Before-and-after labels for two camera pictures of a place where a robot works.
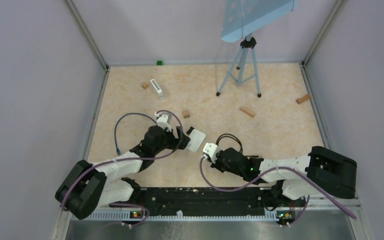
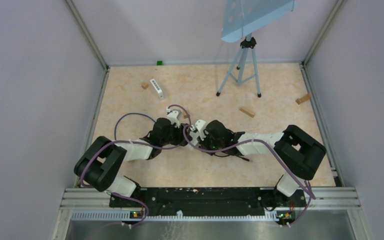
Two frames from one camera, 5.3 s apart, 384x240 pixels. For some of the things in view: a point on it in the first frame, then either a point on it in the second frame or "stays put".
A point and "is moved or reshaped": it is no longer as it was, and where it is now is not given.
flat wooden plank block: x=247 y=111 stays put
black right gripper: x=216 y=164 to x=204 y=141
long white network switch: x=158 y=89 stays put
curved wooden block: x=303 y=99 stays put
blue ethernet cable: x=117 y=149 stays put
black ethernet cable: x=232 y=135 is moved or reshaped
